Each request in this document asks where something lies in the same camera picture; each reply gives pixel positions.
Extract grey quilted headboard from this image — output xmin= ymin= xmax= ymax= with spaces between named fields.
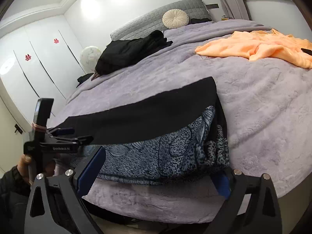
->
xmin=110 ymin=0 xmax=212 ymax=41

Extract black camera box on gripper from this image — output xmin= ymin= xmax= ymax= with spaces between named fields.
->
xmin=32 ymin=98 xmax=54 ymax=133

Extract round cream pleated cushion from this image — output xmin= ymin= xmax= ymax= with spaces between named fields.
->
xmin=162 ymin=9 xmax=189 ymax=29

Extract grey curtain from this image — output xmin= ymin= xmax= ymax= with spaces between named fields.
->
xmin=221 ymin=0 xmax=250 ymax=20

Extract lilac fleece bed blanket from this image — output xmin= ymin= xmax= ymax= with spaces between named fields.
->
xmin=48 ymin=19 xmax=311 ymax=223

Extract person's black sleeve forearm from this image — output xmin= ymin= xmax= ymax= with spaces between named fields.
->
xmin=0 ymin=166 xmax=31 ymax=233

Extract black clothes pile beside bed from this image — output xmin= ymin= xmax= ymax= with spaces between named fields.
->
xmin=77 ymin=73 xmax=94 ymax=88

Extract black and grey patterned pants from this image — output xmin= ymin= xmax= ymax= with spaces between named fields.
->
xmin=58 ymin=77 xmax=230 ymax=185

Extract orange peach garment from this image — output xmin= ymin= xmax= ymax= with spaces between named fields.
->
xmin=195 ymin=28 xmax=311 ymax=69

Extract white wardrobe with red stickers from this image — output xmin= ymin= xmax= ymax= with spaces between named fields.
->
xmin=1 ymin=15 xmax=85 ymax=123

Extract black folded garment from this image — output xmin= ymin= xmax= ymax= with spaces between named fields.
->
xmin=95 ymin=30 xmax=173 ymax=75

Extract person's left hand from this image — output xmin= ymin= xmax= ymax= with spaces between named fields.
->
xmin=17 ymin=154 xmax=56 ymax=184

